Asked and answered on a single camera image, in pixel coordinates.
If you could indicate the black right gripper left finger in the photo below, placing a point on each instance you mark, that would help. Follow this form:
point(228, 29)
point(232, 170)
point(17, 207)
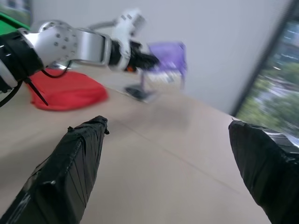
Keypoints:
point(63, 177)

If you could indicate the dark window frame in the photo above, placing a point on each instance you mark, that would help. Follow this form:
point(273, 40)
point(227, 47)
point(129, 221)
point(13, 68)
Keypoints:
point(261, 60)

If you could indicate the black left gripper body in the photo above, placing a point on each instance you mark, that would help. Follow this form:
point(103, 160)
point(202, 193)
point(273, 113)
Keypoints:
point(136, 57)

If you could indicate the red fabric pouch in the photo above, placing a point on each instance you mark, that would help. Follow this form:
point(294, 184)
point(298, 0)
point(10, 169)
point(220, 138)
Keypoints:
point(72, 91)

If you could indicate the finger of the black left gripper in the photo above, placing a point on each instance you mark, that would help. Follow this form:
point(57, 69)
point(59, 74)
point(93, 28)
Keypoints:
point(153, 60)

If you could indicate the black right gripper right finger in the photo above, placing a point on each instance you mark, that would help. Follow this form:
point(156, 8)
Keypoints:
point(268, 168)

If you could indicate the black zip tie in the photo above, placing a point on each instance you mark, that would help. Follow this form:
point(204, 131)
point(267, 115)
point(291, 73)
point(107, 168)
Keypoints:
point(38, 94)

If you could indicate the grey metal stand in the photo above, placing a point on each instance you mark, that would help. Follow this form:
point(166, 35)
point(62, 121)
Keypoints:
point(141, 91)

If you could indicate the green basket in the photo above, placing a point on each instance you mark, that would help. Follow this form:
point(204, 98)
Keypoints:
point(12, 22)

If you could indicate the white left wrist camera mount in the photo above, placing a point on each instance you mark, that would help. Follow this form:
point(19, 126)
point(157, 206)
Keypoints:
point(123, 30)

